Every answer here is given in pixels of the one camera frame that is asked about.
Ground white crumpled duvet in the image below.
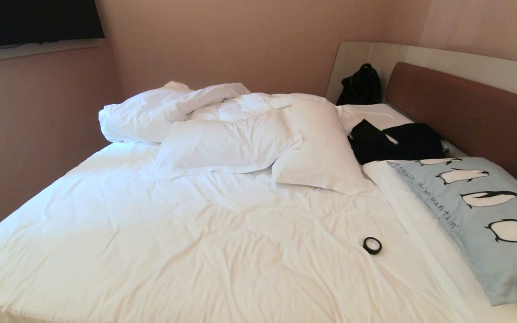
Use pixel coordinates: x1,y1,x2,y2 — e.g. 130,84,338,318
98,81,331,144

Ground black wall television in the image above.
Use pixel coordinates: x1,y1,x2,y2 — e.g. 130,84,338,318
0,0,105,50

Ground black clothing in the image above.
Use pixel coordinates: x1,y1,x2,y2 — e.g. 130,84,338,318
348,119,445,165

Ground white bed sheet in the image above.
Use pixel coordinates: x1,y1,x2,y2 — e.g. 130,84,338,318
0,104,517,323

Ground black backpack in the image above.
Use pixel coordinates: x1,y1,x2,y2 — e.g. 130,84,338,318
336,63,382,106

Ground white square pillow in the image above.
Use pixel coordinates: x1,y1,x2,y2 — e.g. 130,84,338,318
271,100,371,195

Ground black tape roll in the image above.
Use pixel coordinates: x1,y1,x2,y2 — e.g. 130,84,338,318
363,237,382,255

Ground blue penguin print pillow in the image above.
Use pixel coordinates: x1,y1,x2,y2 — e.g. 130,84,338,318
386,157,517,306

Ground white headboard panel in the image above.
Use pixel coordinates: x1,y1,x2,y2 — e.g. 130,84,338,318
325,42,517,105

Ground white rectangular pillow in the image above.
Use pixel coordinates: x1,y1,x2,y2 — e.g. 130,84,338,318
150,110,303,181

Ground brown wooden headboard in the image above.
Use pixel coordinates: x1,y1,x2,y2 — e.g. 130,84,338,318
385,62,517,197

